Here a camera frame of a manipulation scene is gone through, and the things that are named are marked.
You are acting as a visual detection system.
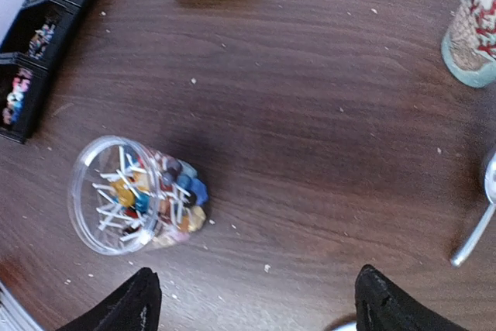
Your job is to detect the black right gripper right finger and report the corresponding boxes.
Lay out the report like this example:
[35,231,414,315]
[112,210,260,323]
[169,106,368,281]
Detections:
[355,264,463,331]

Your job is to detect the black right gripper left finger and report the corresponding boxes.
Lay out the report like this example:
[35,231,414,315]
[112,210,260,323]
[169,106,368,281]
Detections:
[60,267,162,331]

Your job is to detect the clear plastic jar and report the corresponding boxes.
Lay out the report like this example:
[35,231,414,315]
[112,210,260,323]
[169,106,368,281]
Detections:
[68,136,211,256]

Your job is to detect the silver metal scoop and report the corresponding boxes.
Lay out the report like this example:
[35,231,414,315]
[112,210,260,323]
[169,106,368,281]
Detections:
[450,151,495,267]

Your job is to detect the black three-compartment candy tray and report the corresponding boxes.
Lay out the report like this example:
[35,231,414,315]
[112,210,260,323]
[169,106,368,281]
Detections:
[1,0,95,143]

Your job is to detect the silver jar lid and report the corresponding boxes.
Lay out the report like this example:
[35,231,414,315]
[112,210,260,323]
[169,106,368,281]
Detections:
[324,318,357,331]

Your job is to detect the coral pattern ceramic mug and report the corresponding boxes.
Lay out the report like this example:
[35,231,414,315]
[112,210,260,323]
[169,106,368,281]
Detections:
[441,0,495,88]

